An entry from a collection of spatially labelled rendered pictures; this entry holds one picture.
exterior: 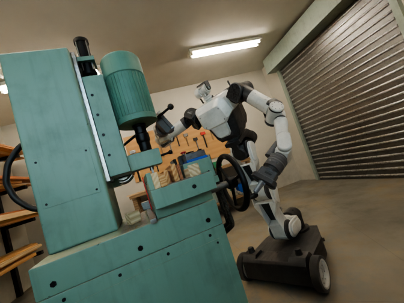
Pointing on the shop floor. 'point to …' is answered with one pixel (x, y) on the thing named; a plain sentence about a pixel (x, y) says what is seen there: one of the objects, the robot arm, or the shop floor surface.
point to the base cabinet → (169, 276)
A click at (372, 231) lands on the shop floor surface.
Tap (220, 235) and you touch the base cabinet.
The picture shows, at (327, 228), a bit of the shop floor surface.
